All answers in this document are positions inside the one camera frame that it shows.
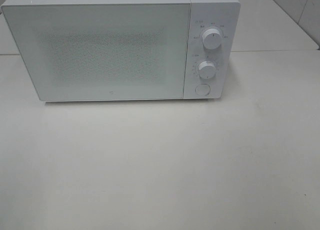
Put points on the white microwave oven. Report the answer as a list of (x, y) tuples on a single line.
[(202, 14)]

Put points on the white round door button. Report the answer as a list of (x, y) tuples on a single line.
[(202, 90)]

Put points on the white microwave door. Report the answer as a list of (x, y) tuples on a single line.
[(102, 52)]

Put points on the white microwave knob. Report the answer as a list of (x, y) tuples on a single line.
[(212, 38), (207, 69)]

